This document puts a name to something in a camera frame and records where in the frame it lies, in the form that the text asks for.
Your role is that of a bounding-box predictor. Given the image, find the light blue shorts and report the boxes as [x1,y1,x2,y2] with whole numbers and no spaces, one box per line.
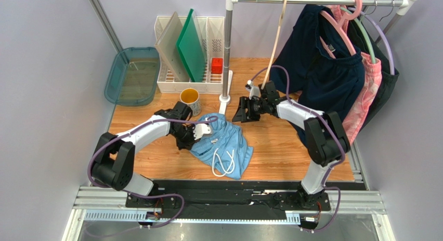
[190,113,254,180]

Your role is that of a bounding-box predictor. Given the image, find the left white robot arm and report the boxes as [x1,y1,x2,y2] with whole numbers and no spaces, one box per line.
[87,102,197,196]

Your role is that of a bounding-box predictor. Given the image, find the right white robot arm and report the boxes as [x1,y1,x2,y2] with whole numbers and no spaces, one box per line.
[232,80,350,209]

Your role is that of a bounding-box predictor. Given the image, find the beige plastic hanger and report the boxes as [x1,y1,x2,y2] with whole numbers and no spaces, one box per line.
[260,0,288,89]

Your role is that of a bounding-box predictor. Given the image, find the navy blue shorts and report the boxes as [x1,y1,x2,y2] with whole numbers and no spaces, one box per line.
[268,4,366,148]

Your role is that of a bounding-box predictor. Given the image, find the pink plastic hanger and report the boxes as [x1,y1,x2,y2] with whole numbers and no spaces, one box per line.
[320,0,362,56]

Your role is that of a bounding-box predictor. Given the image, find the pink patterned shorts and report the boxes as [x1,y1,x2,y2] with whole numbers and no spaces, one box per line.
[291,5,383,144]

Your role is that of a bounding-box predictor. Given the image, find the black shorts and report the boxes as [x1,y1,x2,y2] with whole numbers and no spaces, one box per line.
[347,21,399,129]

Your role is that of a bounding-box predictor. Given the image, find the green plastic hanger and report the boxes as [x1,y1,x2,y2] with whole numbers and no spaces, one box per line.
[340,6,377,64]

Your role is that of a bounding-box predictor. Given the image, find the lavender plastic hanger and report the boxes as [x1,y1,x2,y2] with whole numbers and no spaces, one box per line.
[360,11,395,75]

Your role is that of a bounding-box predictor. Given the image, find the white floral mug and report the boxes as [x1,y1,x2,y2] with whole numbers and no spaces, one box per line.
[179,88,202,116]

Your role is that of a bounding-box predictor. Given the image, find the red cube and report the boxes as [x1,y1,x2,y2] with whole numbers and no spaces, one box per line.
[211,58,224,74]

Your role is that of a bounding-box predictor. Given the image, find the teal plastic basket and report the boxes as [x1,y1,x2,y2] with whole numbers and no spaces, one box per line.
[104,47,161,106]

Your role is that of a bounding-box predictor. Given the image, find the green cutting board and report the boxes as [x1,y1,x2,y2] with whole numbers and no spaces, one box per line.
[176,8,206,83]

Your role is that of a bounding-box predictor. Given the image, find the white dish rack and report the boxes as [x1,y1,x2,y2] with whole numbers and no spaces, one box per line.
[154,13,225,95]

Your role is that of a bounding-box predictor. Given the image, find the grey cutting board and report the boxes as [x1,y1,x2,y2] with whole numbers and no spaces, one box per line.
[154,11,190,82]

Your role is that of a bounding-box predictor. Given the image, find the silver clothes rack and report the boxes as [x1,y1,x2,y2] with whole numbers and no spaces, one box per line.
[219,0,418,114]

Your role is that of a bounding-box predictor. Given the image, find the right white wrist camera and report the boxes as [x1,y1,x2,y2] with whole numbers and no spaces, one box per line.
[245,80,260,100]

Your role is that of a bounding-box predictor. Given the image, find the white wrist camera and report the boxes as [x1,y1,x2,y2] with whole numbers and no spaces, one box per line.
[245,80,260,100]
[193,123,213,140]

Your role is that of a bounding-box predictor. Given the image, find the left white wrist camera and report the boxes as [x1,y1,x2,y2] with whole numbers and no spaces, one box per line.
[193,123,213,140]

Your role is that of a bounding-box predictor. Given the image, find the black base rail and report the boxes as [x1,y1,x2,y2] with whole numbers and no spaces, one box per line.
[123,180,337,221]

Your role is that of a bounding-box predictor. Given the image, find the grey metal wall pole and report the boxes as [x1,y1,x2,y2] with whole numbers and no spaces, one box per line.
[89,0,123,52]

